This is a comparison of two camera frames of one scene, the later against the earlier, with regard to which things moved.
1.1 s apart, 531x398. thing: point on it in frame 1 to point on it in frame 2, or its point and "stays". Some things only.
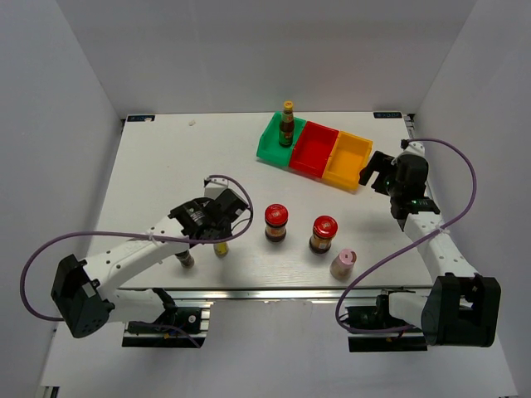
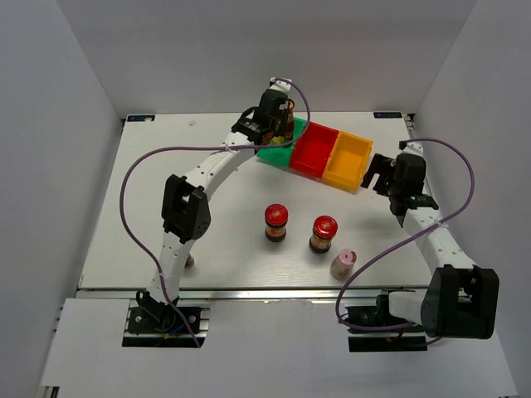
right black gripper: [379, 162] stays
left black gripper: [227, 230] to [282, 125]
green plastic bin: [269, 148] stays
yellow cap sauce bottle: [287, 125] stays
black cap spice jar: [185, 259] stays
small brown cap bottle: [221, 249] to [278, 139]
